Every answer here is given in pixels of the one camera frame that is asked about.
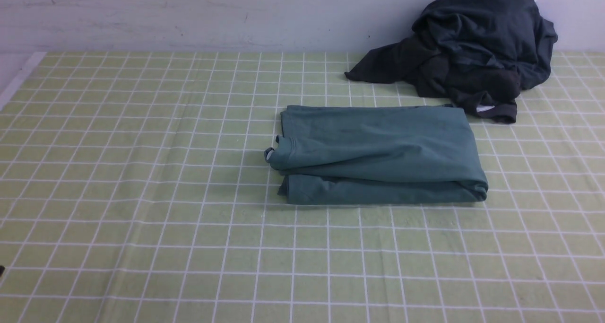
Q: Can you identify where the green long sleeve shirt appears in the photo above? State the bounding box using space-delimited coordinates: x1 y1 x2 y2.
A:
264 105 489 205

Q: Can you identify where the green checkered tablecloth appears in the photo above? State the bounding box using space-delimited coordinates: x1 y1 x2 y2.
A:
0 52 605 323

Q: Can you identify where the dark brown crumpled garment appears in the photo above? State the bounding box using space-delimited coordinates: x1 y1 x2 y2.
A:
345 31 521 124

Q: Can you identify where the dark grey-blue crumpled garment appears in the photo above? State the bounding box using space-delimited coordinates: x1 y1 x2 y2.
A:
411 0 558 89

